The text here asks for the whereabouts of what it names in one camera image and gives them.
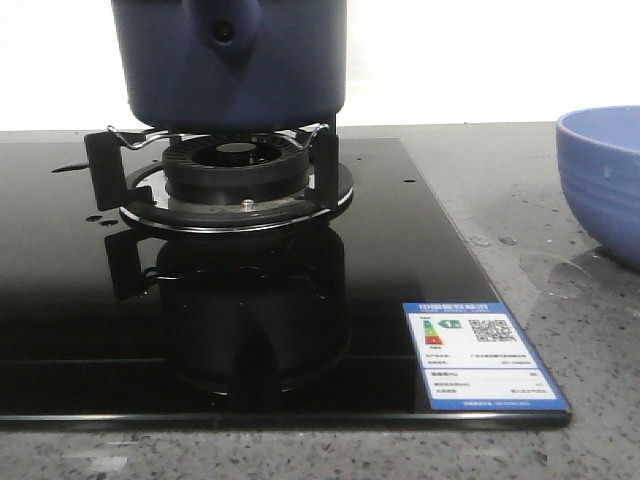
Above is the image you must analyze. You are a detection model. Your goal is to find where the black metal pot support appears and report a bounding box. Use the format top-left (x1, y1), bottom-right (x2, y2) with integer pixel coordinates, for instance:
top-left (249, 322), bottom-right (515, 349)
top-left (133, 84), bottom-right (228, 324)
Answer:
top-left (84, 123), bottom-right (354, 234)

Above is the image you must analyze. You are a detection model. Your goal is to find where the light blue ribbed bowl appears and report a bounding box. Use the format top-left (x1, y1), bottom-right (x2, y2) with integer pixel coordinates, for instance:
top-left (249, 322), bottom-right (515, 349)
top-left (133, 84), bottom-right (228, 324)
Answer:
top-left (556, 105), bottom-right (639, 269)

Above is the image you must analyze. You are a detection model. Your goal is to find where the black glass gas stove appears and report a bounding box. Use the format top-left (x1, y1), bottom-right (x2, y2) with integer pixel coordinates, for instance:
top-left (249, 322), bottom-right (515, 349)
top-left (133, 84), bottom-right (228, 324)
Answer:
top-left (1, 138), bottom-right (571, 430)

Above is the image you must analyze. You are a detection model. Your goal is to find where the blue energy rating label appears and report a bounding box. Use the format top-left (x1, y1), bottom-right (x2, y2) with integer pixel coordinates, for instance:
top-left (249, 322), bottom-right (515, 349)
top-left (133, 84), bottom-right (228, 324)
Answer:
top-left (403, 302), bottom-right (569, 413)

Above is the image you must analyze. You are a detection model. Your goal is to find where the dark blue cooking pot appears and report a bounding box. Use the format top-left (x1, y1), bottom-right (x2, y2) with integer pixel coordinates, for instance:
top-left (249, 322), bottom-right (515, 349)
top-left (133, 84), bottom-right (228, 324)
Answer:
top-left (111, 1), bottom-right (347, 133)

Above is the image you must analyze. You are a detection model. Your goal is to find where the black round gas burner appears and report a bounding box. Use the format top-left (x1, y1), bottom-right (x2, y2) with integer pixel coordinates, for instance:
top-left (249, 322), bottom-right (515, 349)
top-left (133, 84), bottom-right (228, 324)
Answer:
top-left (162, 136), bottom-right (309, 205)

